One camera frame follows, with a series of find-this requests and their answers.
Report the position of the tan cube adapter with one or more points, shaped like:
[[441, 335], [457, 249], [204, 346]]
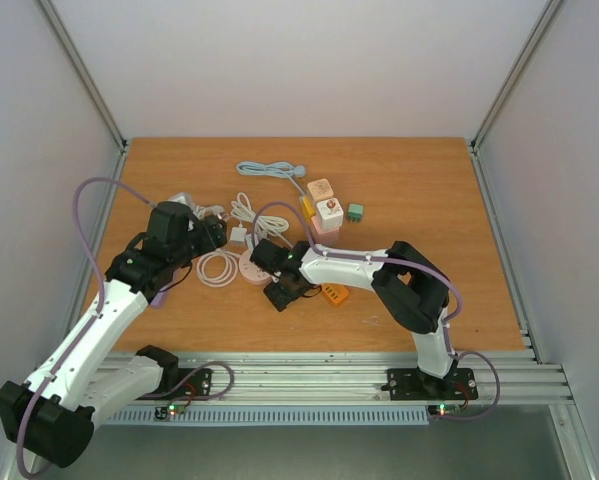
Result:
[[319, 190]]

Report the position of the yellow cube socket adapter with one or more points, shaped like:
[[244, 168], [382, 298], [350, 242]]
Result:
[[307, 209]]

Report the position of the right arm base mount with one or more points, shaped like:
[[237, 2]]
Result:
[[411, 384]]

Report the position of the pink cube adapter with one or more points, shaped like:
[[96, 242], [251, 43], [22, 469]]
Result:
[[327, 238]]

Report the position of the green cube adapter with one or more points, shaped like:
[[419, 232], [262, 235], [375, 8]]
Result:
[[354, 212]]

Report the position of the purple power strip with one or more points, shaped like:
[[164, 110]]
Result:
[[159, 299]]

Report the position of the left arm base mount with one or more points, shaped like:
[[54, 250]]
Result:
[[196, 386]]

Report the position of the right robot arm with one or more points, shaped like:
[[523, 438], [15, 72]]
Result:
[[414, 292]]

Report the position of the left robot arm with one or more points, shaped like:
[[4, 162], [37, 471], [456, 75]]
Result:
[[55, 411]]

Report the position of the blue cable tray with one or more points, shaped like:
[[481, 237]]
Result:
[[264, 416]]

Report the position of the blue power strip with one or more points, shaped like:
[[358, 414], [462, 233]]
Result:
[[280, 169]]

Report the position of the pink round power strip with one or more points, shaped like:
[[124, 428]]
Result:
[[234, 264]]

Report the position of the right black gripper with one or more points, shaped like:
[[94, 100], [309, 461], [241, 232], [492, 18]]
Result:
[[283, 293]]

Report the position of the orange power strip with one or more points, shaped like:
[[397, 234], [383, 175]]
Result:
[[336, 294]]

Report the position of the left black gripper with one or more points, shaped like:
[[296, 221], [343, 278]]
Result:
[[213, 236]]

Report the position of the white cube socket adapter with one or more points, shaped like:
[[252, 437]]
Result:
[[329, 213]]

